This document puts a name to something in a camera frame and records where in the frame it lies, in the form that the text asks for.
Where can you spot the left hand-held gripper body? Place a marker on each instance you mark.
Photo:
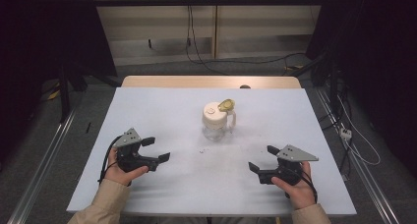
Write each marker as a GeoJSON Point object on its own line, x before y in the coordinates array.
{"type": "Point", "coordinates": [129, 152]}

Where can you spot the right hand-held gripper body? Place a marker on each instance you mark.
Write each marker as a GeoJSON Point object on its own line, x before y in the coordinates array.
{"type": "Point", "coordinates": [288, 170]}

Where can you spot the clear jar with cream lid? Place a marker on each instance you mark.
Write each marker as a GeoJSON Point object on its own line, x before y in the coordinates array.
{"type": "Point", "coordinates": [214, 117]}

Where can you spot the person's left hand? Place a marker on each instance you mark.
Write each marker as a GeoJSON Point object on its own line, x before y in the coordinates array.
{"type": "Point", "coordinates": [118, 175]}

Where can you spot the person's right hand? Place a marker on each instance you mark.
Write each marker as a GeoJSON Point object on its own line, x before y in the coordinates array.
{"type": "Point", "coordinates": [300, 194]}

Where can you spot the white table board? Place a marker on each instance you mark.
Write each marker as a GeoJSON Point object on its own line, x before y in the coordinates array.
{"type": "Point", "coordinates": [164, 112]}

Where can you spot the small black floor item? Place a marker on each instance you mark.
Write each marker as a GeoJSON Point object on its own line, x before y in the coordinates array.
{"type": "Point", "coordinates": [88, 127]}

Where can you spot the white power strip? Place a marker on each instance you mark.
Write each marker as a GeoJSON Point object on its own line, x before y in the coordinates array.
{"type": "Point", "coordinates": [345, 134]}

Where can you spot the dark round knob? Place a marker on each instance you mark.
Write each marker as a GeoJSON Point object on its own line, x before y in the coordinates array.
{"type": "Point", "coordinates": [245, 86]}

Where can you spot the wooden table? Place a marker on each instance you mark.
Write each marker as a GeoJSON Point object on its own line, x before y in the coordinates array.
{"type": "Point", "coordinates": [196, 81]}

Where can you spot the black metal stand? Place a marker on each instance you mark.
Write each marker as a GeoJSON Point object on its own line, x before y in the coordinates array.
{"type": "Point", "coordinates": [333, 86]}
{"type": "Point", "coordinates": [64, 99]}

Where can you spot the yellow floor item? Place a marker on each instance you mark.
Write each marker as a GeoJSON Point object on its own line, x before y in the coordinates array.
{"type": "Point", "coordinates": [53, 95]}

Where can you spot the dark curtain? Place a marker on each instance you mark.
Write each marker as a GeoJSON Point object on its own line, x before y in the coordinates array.
{"type": "Point", "coordinates": [39, 37]}
{"type": "Point", "coordinates": [377, 53]}

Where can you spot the black horizontal bar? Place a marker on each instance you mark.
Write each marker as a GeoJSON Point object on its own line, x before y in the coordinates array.
{"type": "Point", "coordinates": [209, 1]}

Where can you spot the aluminium floor rail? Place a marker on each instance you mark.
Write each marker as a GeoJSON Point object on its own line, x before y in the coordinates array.
{"type": "Point", "coordinates": [42, 166]}
{"type": "Point", "coordinates": [373, 191]}

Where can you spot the wooden vertical post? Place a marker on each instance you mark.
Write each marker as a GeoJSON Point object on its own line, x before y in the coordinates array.
{"type": "Point", "coordinates": [215, 27]}

